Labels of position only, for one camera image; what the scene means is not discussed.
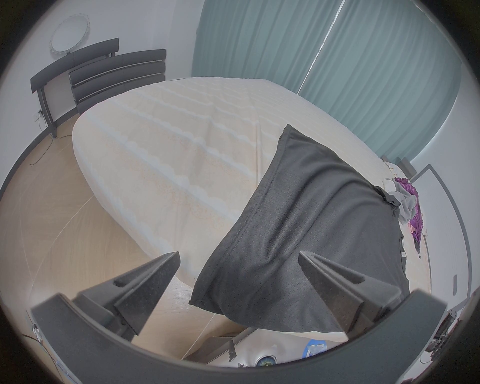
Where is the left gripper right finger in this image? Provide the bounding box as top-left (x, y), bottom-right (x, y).
top-left (298, 251), bottom-right (410, 335)

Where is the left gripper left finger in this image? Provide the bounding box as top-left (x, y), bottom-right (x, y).
top-left (73, 251), bottom-right (181, 342)

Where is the pile of clothes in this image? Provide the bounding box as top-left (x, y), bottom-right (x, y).
top-left (382, 176), bottom-right (427, 260)

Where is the dark grey garment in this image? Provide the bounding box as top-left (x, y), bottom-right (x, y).
top-left (189, 124), bottom-right (412, 334)

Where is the white door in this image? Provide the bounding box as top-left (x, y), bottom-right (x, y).
top-left (407, 163), bottom-right (472, 313)

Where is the bed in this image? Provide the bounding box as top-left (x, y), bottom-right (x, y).
top-left (69, 49), bottom-right (433, 332)

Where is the blue-green curtain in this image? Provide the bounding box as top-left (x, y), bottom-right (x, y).
top-left (299, 0), bottom-right (463, 163)
top-left (191, 0), bottom-right (346, 94)

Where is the thin black floor cable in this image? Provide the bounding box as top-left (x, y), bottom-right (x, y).
top-left (29, 109), bottom-right (73, 166)

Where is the round wall mirror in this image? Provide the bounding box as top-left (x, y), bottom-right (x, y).
top-left (50, 13), bottom-right (92, 54)

